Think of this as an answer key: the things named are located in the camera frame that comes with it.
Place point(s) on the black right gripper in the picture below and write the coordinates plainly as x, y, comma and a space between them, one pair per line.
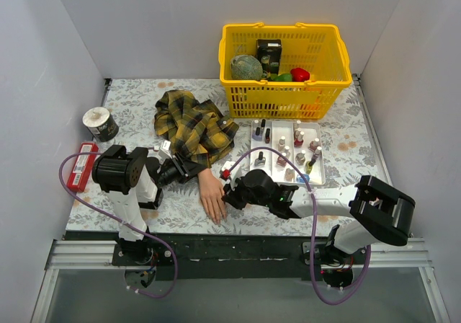
233, 194

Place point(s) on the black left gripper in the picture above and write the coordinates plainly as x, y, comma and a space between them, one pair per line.
184, 168

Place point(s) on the mannequin hand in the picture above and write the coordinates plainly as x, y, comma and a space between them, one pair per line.
211, 196

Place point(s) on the yellow plaid shirt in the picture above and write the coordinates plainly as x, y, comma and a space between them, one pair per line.
197, 130

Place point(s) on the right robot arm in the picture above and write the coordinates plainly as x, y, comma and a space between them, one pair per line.
380, 212

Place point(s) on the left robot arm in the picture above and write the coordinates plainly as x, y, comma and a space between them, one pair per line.
135, 181

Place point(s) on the floral table mat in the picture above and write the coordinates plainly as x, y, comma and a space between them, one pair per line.
350, 151

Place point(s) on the glitter polish bottle black cap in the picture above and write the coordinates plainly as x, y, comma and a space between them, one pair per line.
260, 160

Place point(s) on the pink iridescent polish bottle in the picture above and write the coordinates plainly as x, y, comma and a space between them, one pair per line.
285, 155

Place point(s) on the lilac polish bottle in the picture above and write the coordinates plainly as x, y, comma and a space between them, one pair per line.
256, 132

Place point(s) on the blue polish bottle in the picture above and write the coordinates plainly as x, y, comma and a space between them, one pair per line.
303, 178

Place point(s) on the dark red polish bottle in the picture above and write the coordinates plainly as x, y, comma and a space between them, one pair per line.
267, 137

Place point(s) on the clear polish bottle white cap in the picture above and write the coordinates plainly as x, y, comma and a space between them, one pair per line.
281, 144

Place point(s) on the yellow polish bottle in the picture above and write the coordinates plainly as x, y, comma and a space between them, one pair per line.
309, 165

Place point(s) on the red glitter polish bottle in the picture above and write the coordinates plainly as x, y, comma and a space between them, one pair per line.
299, 138

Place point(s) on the white divided tray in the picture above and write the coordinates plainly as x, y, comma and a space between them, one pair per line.
298, 156

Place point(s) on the pale glitter polish bottle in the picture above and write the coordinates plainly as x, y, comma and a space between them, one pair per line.
314, 144

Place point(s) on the black tin with white lid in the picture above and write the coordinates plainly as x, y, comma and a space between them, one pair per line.
101, 124

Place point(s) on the green melon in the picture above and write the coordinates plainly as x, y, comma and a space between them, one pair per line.
246, 67

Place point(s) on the red flat box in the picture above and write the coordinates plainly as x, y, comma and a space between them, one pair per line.
80, 173

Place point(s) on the green bell pepper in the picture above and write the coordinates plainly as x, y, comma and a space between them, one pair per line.
283, 78

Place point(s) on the black carton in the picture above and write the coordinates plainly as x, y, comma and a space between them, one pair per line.
269, 53

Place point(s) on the red bell pepper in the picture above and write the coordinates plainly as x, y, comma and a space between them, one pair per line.
299, 75

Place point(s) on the yellow plastic basket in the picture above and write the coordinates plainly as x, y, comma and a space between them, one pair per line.
316, 48

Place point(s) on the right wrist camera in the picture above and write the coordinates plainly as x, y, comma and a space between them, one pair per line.
230, 172

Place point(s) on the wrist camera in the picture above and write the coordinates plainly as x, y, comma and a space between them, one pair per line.
230, 172
165, 150

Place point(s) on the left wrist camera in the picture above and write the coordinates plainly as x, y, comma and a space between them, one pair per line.
165, 150

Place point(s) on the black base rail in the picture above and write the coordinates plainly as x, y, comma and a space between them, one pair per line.
207, 256

